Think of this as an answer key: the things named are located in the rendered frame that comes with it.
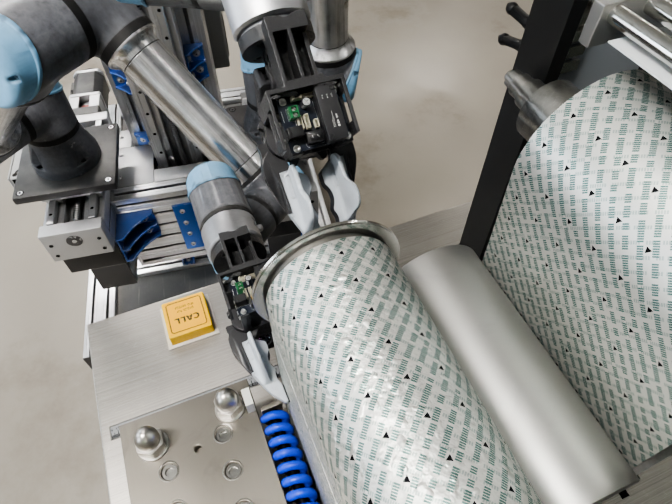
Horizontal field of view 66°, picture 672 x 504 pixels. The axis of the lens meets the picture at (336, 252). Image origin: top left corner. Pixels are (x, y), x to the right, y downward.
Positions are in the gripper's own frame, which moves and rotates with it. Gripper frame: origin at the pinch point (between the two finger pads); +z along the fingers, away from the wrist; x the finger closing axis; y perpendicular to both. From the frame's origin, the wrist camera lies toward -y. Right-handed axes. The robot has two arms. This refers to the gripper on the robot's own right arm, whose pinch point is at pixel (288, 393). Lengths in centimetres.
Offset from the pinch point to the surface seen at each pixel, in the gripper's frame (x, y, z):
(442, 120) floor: 126, -109, -151
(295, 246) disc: 3.2, 22.4, -2.4
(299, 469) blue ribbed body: -1.5, -5.4, 6.7
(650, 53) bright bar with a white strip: 31.0, 34.6, -0.2
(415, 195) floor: 89, -109, -110
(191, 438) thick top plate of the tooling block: -12.1, -6.0, -1.6
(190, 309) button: -9.1, -16.6, -26.5
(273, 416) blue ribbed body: -2.3, -4.8, 0.1
